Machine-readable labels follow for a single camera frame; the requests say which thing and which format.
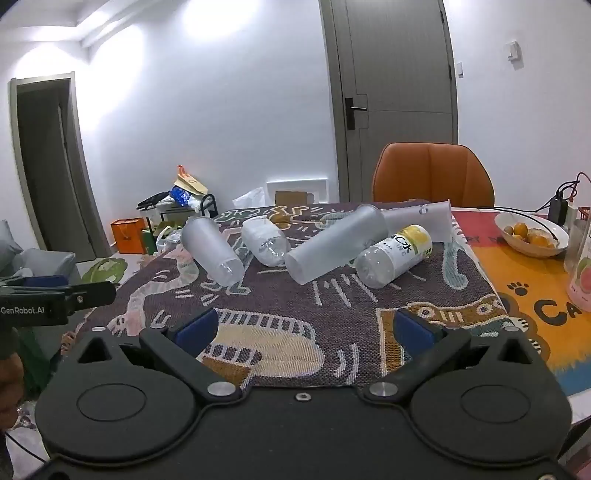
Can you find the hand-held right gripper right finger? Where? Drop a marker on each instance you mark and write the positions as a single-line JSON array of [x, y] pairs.
[[414, 331]]

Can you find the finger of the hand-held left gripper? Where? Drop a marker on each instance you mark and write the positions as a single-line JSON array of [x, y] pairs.
[[44, 281], [92, 297]]

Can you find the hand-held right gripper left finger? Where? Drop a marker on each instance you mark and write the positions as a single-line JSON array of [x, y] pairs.
[[198, 331]]

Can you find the short frosted plastic cup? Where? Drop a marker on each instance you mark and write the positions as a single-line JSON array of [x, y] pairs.
[[210, 247]]

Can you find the clear plastic cup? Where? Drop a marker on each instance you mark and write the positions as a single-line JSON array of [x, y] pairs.
[[415, 219]]

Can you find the tall frosted plastic cup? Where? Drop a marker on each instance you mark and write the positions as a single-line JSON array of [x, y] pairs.
[[334, 244]]

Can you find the grey sofa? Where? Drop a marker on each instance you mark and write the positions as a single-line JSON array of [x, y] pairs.
[[32, 258]]

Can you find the green leaf shaped mat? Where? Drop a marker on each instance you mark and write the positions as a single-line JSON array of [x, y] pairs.
[[104, 271]]

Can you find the orange gift box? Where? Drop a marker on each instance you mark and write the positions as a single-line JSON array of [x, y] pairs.
[[127, 235]]

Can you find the yellow label plastic bottle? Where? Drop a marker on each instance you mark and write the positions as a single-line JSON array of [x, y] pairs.
[[392, 256]]

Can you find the printed woven blanket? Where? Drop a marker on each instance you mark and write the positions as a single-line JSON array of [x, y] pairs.
[[295, 304]]

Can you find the crumpled clear plastic bottle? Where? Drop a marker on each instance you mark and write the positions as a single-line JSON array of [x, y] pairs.
[[264, 242]]

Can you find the dark open doorway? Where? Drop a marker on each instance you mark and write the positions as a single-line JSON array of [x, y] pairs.
[[51, 170]]

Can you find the orange paw print table mat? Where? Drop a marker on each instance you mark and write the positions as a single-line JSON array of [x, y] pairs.
[[531, 295]]

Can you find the black storage rack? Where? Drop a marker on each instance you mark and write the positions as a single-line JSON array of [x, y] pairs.
[[203, 207]]

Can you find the blue white plastic bag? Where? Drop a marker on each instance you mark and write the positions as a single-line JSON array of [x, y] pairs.
[[184, 197]]

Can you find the white fruit bowl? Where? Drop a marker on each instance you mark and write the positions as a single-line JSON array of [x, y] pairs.
[[508, 230]]

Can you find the brown paper bag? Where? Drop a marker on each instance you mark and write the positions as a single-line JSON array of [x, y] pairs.
[[191, 182]]

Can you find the pile of oranges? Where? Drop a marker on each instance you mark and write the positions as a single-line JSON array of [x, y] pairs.
[[531, 234]]

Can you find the orange leather chair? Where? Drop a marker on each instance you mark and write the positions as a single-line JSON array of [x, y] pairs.
[[431, 177]]

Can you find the black power adapter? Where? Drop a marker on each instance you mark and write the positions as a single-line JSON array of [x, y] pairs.
[[559, 208]]

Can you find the grey door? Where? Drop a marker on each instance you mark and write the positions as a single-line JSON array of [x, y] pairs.
[[397, 69]]

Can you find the white wall switch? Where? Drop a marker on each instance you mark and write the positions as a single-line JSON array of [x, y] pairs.
[[513, 55]]

